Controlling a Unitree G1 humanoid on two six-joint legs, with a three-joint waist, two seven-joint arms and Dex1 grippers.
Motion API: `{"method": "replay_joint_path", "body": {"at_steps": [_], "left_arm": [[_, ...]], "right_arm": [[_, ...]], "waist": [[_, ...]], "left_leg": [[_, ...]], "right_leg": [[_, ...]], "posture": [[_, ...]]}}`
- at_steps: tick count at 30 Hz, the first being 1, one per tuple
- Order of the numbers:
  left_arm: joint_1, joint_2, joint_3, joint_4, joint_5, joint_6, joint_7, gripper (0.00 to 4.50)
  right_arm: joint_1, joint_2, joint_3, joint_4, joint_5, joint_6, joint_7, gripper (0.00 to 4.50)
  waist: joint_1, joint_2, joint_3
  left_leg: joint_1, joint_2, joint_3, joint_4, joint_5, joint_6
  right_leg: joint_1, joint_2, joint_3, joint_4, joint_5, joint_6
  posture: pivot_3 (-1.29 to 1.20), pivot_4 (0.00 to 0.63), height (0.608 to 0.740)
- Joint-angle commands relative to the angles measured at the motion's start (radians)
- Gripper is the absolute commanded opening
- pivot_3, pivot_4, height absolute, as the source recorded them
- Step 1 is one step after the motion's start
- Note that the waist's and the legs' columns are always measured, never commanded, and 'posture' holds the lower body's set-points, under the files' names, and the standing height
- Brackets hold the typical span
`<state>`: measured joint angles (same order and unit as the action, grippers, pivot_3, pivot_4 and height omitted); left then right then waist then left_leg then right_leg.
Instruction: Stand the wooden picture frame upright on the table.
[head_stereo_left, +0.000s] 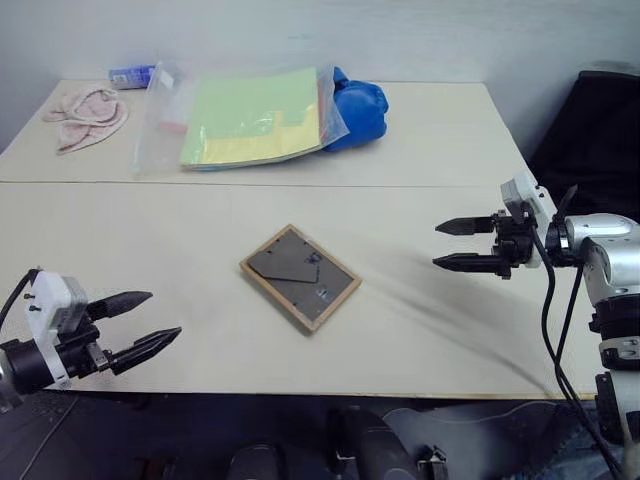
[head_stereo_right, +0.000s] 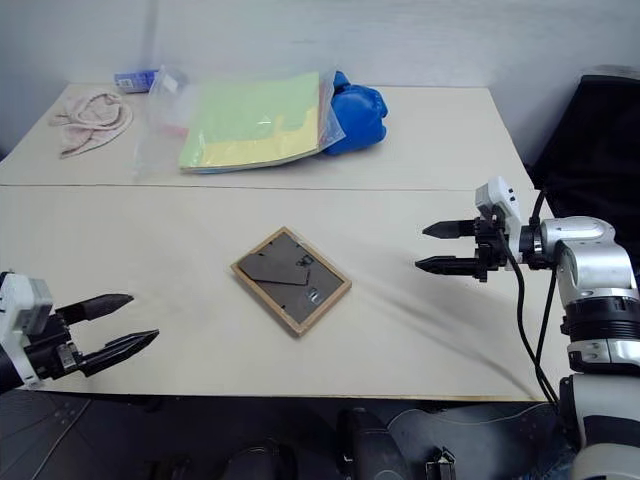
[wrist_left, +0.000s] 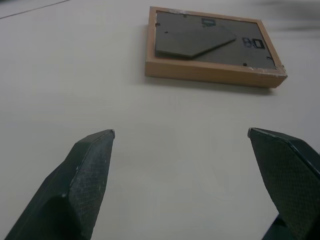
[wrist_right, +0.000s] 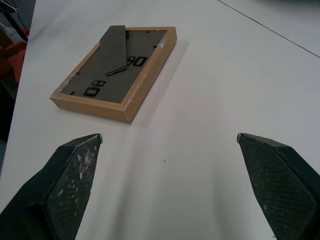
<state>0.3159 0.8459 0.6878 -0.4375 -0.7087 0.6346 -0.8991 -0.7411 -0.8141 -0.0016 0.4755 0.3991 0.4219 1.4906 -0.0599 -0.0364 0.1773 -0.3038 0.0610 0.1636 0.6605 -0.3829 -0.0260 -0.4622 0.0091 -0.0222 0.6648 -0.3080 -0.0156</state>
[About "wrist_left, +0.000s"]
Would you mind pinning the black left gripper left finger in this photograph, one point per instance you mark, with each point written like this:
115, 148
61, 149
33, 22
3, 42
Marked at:
75, 190

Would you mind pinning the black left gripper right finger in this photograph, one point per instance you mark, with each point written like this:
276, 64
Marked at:
290, 180

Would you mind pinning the wooden picture frame face down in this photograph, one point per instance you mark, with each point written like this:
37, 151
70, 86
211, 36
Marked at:
212, 45

